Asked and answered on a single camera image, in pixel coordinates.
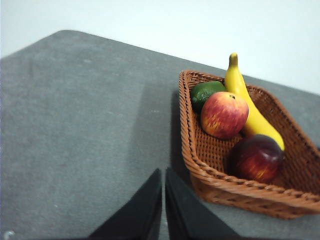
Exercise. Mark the dark red plum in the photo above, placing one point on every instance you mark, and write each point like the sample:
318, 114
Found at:
257, 158

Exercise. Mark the yellow banana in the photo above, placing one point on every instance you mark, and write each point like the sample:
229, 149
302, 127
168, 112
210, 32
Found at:
257, 120

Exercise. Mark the red yellow apple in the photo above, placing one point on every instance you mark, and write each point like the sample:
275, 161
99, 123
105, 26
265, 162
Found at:
223, 115

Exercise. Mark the dark green lime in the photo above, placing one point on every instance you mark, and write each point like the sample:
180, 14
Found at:
202, 92

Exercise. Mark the brown wicker basket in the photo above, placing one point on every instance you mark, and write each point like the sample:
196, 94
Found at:
212, 155

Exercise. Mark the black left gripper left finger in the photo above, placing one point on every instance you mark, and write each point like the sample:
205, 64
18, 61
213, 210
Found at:
142, 217

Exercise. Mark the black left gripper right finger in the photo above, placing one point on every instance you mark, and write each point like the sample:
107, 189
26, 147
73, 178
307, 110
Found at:
187, 217

